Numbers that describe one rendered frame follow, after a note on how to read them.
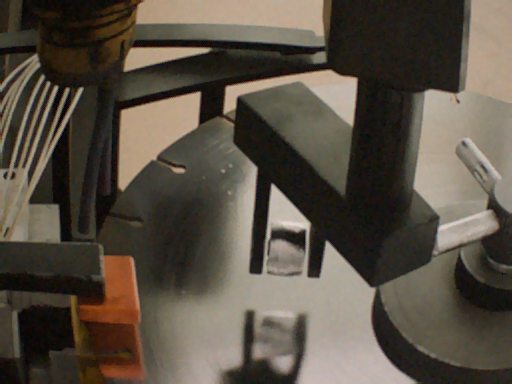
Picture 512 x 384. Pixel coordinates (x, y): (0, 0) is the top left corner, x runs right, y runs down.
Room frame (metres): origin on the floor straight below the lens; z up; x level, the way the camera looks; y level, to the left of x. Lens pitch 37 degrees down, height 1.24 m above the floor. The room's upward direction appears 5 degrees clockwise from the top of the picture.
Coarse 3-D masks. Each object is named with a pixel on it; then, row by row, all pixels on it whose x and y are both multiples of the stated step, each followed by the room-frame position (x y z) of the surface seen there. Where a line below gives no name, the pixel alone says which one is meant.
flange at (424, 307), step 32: (448, 256) 0.35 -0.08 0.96; (480, 256) 0.33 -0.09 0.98; (384, 288) 0.33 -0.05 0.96; (416, 288) 0.33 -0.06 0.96; (448, 288) 0.33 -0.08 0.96; (480, 288) 0.32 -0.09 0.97; (384, 320) 0.32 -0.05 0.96; (416, 320) 0.31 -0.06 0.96; (448, 320) 0.31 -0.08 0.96; (480, 320) 0.31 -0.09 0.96; (416, 352) 0.29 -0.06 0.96; (448, 352) 0.29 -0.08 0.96; (480, 352) 0.29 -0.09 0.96
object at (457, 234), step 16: (464, 144) 0.37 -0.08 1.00; (464, 160) 0.37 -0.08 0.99; (480, 160) 0.36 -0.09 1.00; (480, 176) 0.35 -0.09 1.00; (496, 176) 0.35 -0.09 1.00; (496, 192) 0.33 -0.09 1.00; (496, 208) 0.33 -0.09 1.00; (448, 224) 0.32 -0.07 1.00; (464, 224) 0.32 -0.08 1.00; (480, 224) 0.32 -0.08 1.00; (496, 224) 0.32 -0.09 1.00; (448, 240) 0.31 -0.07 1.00; (464, 240) 0.31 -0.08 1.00; (480, 240) 0.33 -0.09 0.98; (496, 240) 0.32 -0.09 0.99; (496, 256) 0.32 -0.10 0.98
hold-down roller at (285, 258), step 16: (272, 224) 0.33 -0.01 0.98; (288, 224) 0.33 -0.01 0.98; (304, 224) 0.34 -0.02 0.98; (272, 240) 0.33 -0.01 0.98; (288, 240) 0.33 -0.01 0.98; (304, 240) 0.33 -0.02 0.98; (272, 256) 0.32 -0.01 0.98; (288, 256) 0.32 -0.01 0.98; (304, 256) 0.33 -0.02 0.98; (272, 272) 0.32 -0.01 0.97; (288, 272) 0.32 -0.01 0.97
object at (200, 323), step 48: (336, 96) 0.47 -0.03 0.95; (432, 96) 0.49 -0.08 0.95; (480, 96) 0.50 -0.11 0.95; (192, 144) 0.42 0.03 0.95; (432, 144) 0.44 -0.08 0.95; (480, 144) 0.45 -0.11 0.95; (144, 192) 0.39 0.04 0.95; (192, 192) 0.39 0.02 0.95; (240, 192) 0.39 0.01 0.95; (432, 192) 0.40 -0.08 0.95; (480, 192) 0.41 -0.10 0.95; (96, 240) 0.35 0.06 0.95; (144, 240) 0.36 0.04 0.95; (192, 240) 0.36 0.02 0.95; (240, 240) 0.36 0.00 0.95; (144, 288) 0.33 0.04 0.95; (192, 288) 0.33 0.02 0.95; (240, 288) 0.34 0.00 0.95; (288, 288) 0.34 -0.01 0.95; (336, 288) 0.34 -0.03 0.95; (96, 336) 0.30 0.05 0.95; (144, 336) 0.30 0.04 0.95; (192, 336) 0.31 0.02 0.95; (240, 336) 0.31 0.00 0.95; (288, 336) 0.31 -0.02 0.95; (336, 336) 0.31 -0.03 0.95; (384, 336) 0.31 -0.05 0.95
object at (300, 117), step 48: (240, 96) 0.34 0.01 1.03; (288, 96) 0.34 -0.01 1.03; (384, 96) 0.29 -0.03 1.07; (240, 144) 0.34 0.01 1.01; (288, 144) 0.32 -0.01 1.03; (336, 144) 0.32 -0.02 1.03; (384, 144) 0.29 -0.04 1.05; (288, 192) 0.31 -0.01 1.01; (336, 192) 0.29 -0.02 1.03; (384, 192) 0.29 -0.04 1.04; (336, 240) 0.29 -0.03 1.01; (384, 240) 0.27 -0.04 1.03; (432, 240) 0.29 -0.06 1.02
